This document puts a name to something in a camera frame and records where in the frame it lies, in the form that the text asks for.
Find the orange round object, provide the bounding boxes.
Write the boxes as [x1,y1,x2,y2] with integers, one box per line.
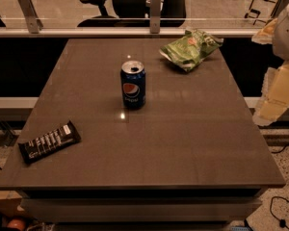
[7,218,26,231]

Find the black floor cable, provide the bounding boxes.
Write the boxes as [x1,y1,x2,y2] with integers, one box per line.
[269,195,289,231]

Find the yellow black cart frame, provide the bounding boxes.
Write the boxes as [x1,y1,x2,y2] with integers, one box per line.
[244,0,279,25]

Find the black chocolate bar wrapper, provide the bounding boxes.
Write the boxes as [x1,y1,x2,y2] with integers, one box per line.
[18,121,81,165]

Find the black office chair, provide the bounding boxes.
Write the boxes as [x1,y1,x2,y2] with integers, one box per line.
[78,0,186,27]

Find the left metal rail bracket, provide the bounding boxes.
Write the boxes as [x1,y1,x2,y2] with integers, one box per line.
[17,0,43,34]

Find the blue pepsi can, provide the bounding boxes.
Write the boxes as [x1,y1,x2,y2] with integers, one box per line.
[120,61,145,109]

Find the green chip bag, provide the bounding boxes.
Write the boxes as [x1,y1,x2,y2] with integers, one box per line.
[159,29,223,72]

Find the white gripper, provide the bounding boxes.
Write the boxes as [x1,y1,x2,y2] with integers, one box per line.
[251,3,289,126]

